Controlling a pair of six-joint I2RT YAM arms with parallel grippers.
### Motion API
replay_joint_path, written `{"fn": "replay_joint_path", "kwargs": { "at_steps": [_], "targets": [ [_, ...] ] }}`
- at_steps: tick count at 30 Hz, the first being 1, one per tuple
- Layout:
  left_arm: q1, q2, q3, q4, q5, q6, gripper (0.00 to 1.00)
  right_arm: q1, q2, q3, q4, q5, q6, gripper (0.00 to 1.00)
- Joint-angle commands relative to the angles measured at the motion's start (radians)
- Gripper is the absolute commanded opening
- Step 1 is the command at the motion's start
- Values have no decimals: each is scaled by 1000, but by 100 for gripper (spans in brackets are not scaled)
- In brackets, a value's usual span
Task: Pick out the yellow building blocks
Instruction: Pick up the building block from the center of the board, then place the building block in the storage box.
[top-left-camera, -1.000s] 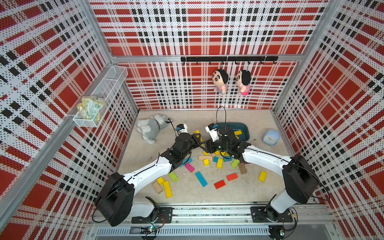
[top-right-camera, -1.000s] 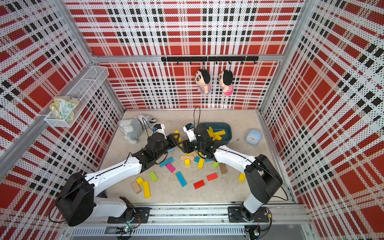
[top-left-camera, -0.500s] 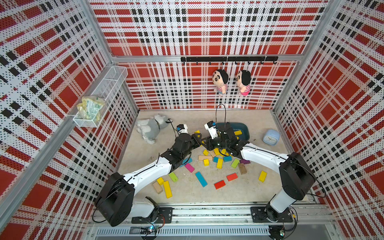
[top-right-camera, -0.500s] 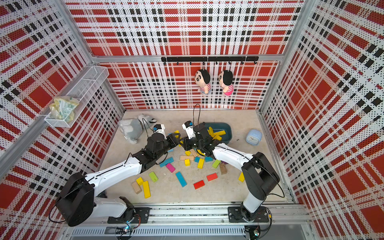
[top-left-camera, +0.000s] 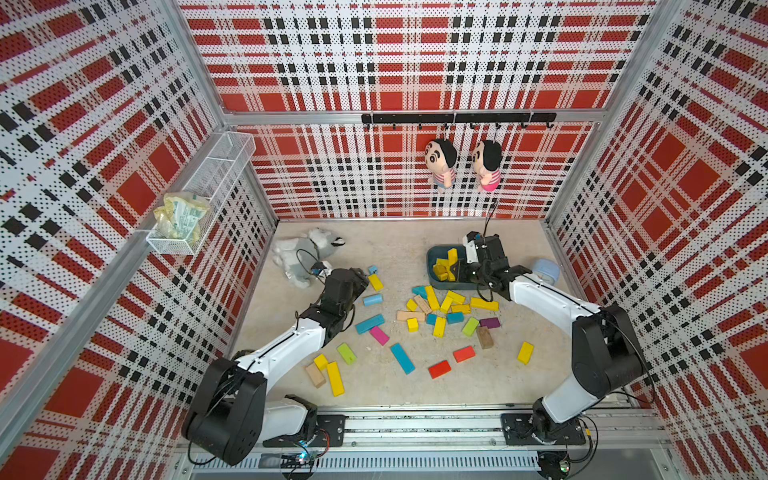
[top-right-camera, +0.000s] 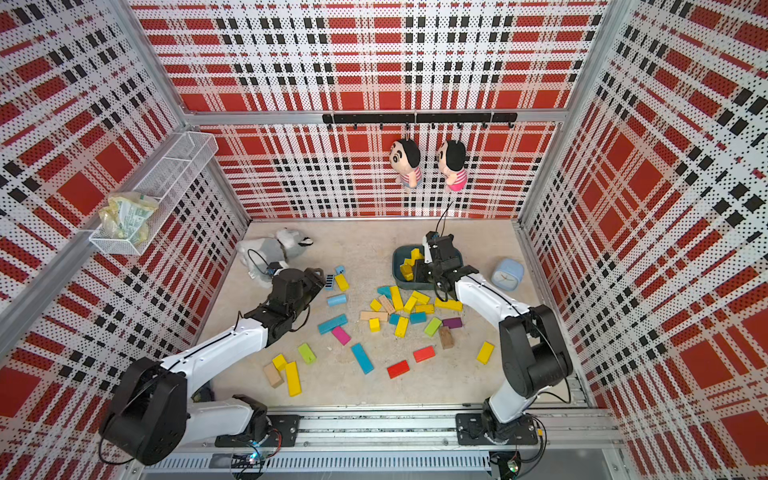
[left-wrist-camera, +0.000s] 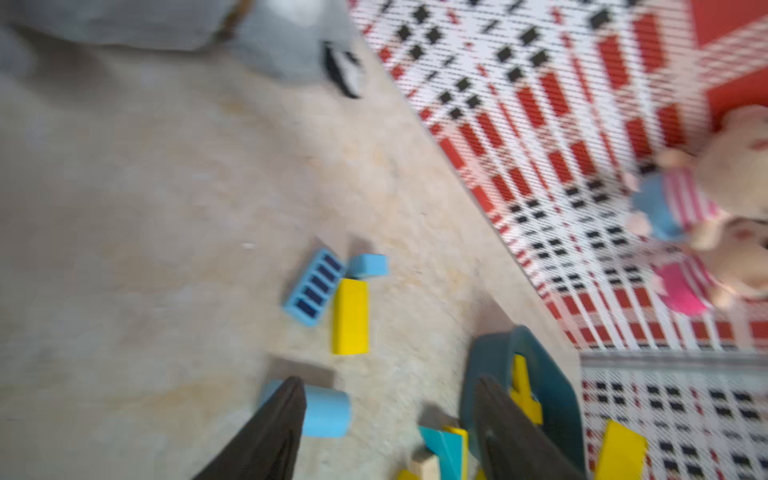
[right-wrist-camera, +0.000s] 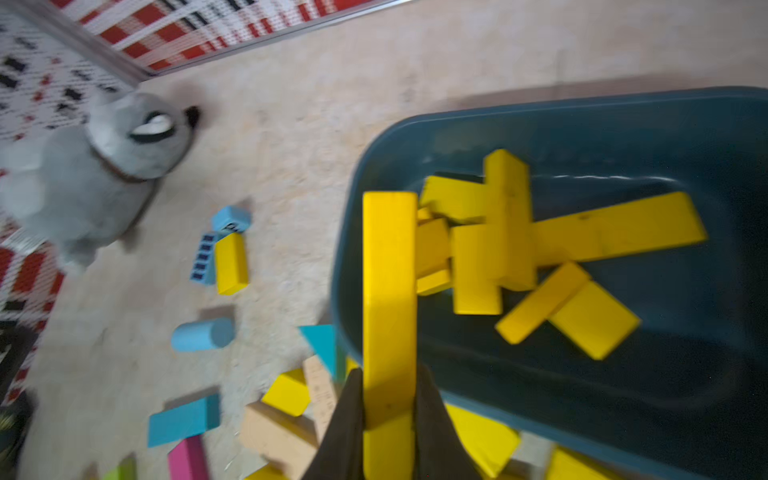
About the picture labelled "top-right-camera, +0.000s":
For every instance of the yellow-green packet in basket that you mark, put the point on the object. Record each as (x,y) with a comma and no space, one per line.
(126,216)

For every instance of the light green block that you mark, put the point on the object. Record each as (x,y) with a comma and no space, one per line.
(432,327)

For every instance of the brown wooden block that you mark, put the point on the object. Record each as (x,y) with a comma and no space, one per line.
(446,338)

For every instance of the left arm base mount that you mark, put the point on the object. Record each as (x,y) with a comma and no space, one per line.
(267,431)

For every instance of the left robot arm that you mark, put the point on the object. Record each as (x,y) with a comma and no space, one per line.
(153,411)

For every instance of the yellow angled block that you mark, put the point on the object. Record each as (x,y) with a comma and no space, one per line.
(396,298)

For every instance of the light blue cylinder block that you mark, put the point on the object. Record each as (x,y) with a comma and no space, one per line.
(337,300)

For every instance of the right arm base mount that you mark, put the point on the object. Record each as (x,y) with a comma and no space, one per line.
(482,429)

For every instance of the dark teal plastic bin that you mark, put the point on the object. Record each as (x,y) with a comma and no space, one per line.
(398,256)

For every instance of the yellow block pile centre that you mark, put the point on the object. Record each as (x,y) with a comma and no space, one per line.
(419,303)

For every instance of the white wire wall basket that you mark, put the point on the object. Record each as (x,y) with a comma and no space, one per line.
(167,181)

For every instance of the yellow bar block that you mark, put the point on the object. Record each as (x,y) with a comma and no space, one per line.
(341,282)

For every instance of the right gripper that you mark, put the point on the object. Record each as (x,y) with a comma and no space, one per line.
(418,270)

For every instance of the long yellow block by bin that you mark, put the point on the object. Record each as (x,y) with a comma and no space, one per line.
(452,305)

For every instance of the red block left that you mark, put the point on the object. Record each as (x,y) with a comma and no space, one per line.
(398,369)

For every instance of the red block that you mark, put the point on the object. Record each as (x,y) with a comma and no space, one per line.
(424,354)
(398,369)

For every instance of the natural wood block near-left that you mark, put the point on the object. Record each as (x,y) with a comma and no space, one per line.
(273,375)

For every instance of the green block near-left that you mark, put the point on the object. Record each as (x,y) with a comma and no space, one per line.
(307,354)

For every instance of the black hook rail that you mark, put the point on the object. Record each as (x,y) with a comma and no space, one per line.
(419,118)

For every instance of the long teal block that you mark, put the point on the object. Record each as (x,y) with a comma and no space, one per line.
(362,358)

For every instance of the blue-shirt hanging plush doll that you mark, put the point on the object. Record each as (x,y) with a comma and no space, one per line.
(405,159)

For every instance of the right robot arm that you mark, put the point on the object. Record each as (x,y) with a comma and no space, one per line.
(534,354)

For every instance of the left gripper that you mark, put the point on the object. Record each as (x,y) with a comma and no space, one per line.
(313,280)

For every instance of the small yellow cube near-left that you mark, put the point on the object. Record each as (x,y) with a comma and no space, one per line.
(279,362)

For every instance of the small teal block centre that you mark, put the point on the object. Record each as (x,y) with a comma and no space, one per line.
(417,317)

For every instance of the pink-shirt hanging plush doll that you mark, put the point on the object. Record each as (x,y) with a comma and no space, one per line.
(452,157)

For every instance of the natural wood long block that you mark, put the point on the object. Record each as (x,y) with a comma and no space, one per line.
(369,315)

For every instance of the magenta block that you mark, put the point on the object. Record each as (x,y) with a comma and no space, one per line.
(341,335)

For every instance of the long yellow block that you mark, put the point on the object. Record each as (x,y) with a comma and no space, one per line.
(452,305)
(293,379)

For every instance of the grey plush husky toy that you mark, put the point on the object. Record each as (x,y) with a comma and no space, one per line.
(258,254)

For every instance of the red block right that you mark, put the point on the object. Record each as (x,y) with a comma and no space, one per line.
(424,354)

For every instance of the purple block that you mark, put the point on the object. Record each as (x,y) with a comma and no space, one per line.
(453,323)

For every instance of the light blue alarm clock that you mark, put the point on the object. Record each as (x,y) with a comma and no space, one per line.
(508,274)

